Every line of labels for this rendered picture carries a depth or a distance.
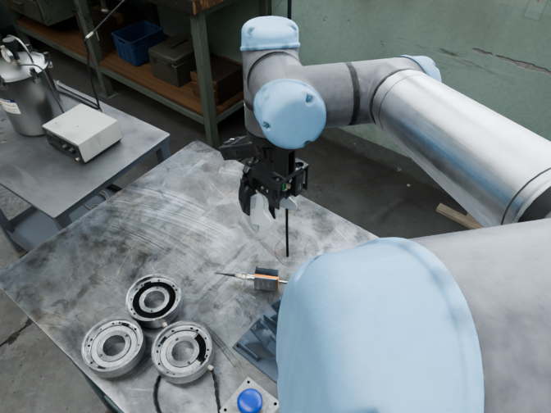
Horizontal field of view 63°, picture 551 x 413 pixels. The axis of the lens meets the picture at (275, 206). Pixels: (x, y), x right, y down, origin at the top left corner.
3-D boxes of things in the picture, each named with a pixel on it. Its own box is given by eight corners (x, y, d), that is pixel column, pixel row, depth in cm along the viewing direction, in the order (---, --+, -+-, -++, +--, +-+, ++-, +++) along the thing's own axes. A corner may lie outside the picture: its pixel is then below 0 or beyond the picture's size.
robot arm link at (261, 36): (243, 38, 53) (235, 14, 59) (247, 120, 60) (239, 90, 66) (308, 34, 54) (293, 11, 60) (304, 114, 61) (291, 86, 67)
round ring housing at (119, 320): (130, 388, 77) (125, 378, 74) (76, 373, 79) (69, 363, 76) (157, 333, 84) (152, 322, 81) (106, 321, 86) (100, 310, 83)
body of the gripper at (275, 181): (277, 214, 70) (277, 151, 62) (239, 190, 75) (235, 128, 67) (308, 192, 74) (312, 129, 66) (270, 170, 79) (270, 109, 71)
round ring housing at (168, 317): (123, 298, 90) (118, 287, 87) (173, 277, 93) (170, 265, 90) (138, 341, 83) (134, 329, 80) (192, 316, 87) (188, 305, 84)
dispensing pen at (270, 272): (215, 260, 91) (296, 270, 89) (216, 273, 94) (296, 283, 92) (211, 270, 89) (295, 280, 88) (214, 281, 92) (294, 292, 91)
